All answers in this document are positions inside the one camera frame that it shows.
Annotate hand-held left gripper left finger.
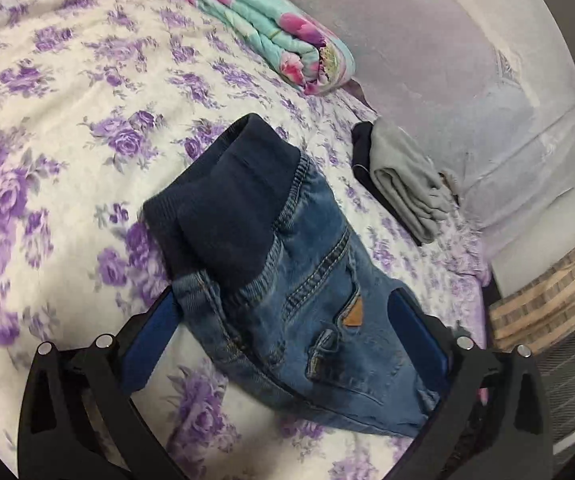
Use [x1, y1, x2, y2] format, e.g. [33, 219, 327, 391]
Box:
[17, 287, 184, 480]

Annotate blue denim pants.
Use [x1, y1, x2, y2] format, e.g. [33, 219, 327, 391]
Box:
[142, 112, 451, 438]

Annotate folded teal floral blanket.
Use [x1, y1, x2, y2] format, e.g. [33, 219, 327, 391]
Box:
[177, 0, 357, 97]

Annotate folded grey garment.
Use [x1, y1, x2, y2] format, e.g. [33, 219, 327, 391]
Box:
[370, 119, 463, 243]

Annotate beige striped cloth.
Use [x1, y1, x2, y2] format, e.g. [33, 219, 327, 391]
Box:
[487, 230, 575, 356]

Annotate folded black garment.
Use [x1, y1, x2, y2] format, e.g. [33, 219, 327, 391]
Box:
[351, 121, 423, 247]

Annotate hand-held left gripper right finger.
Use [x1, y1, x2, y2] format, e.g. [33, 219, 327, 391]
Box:
[390, 290, 555, 480]

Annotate purple floral bedsheet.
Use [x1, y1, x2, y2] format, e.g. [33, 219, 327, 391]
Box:
[0, 0, 491, 480]

